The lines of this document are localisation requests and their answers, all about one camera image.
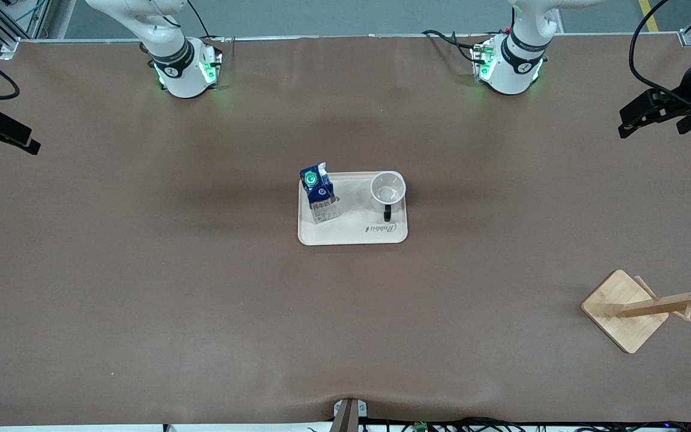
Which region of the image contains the white cup black handle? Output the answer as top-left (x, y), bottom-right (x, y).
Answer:
top-left (370, 171), bottom-right (407, 223)

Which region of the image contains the blue white milk carton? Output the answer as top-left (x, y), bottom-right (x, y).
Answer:
top-left (299, 161), bottom-right (341, 225)

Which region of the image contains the wooden cup rack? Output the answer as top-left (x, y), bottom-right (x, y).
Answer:
top-left (581, 258), bottom-right (691, 355)

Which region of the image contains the cream rectangular plastic tray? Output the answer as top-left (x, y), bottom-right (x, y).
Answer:
top-left (298, 171), bottom-right (410, 247)

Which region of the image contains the black base cable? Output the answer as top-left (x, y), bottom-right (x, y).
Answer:
top-left (186, 0), bottom-right (227, 46)
top-left (422, 29), bottom-right (491, 64)

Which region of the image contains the table edge camera mount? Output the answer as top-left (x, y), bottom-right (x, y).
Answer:
top-left (332, 398), bottom-right (369, 432)

